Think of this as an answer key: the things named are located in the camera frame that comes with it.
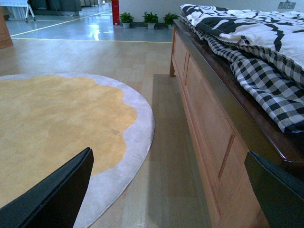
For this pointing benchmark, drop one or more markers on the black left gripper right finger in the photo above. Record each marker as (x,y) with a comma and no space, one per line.
(280,194)

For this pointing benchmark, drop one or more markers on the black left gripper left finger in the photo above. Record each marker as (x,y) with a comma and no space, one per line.
(55,201)

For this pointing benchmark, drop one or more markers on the round yellow and grey rug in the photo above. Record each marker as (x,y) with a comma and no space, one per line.
(46,120)

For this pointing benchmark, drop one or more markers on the black white checkered blanket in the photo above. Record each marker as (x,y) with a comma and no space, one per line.
(281,98)

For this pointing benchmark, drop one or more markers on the black white floral duvet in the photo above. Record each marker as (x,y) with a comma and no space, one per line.
(282,32)

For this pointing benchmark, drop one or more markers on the wooden cabinet at left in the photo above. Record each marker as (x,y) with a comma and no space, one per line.
(5,39)

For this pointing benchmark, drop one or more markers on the left potted green plant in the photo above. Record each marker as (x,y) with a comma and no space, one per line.
(126,19)

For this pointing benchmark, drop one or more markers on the potted green plant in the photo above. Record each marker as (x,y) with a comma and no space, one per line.
(150,19)
(169,18)
(126,19)

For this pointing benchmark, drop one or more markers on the white folding stand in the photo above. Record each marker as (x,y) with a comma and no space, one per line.
(18,9)

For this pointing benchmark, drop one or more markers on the right potted green plant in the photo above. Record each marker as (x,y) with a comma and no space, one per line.
(169,18)

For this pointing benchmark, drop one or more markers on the middle potted green plant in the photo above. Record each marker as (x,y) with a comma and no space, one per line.
(150,19)

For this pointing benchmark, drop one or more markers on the red fire cabinet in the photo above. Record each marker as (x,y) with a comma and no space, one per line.
(115,12)

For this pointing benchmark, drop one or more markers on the wooden bed frame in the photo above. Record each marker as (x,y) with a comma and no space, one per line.
(225,123)

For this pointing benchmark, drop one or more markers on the grey wall socket plate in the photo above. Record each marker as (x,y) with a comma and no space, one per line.
(287,5)

